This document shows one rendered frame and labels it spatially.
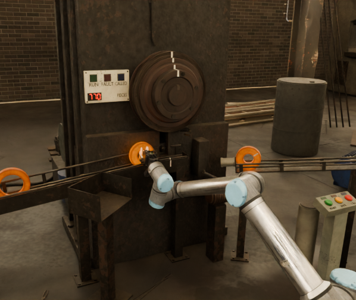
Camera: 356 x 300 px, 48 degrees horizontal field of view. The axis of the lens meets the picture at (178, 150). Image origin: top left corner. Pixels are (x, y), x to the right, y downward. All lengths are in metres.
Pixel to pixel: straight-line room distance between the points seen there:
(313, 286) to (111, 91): 1.46
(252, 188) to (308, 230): 0.75
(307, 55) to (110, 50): 4.46
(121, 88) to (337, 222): 1.41
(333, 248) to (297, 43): 4.64
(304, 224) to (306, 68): 4.26
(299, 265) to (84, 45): 1.55
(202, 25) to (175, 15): 0.20
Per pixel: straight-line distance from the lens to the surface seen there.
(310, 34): 6.43
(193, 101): 2.33
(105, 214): 2.04
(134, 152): 2.38
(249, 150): 2.52
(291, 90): 4.87
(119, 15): 2.37
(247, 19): 10.09
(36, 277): 2.72
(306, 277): 1.80
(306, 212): 2.42
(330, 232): 2.38
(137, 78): 2.26
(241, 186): 1.77
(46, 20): 8.30
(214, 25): 2.63
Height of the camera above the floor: 1.50
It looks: 17 degrees down
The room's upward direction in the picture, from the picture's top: 1 degrees clockwise
